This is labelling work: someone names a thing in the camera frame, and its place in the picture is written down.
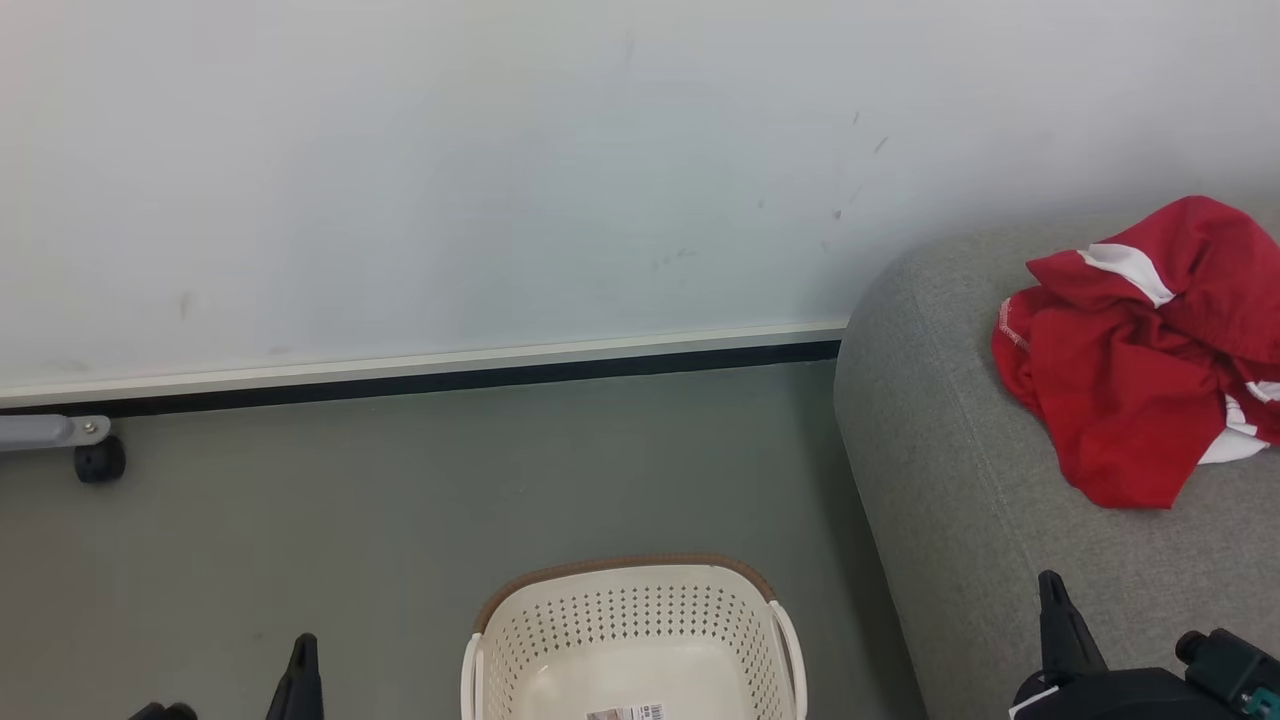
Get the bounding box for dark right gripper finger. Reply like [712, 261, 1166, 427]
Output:
[1036, 569, 1110, 688]

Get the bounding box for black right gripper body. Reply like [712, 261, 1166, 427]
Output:
[1008, 665, 1243, 720]

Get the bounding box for red white clothing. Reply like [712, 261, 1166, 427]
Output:
[991, 195, 1280, 511]

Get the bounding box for cream perforated laundry basket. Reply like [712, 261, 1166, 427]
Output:
[460, 554, 809, 720]

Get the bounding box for teal connector on right gripper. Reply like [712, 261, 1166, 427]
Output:
[1174, 627, 1280, 717]

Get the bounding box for grey fabric sofa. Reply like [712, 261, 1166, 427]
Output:
[832, 205, 1280, 720]

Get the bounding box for small black caster wheel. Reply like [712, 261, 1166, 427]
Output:
[73, 435, 128, 486]

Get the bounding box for grey metal cart leg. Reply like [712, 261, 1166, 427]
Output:
[0, 413, 113, 454]

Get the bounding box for black white wall baseboard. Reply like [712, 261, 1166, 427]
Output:
[0, 320, 849, 419]

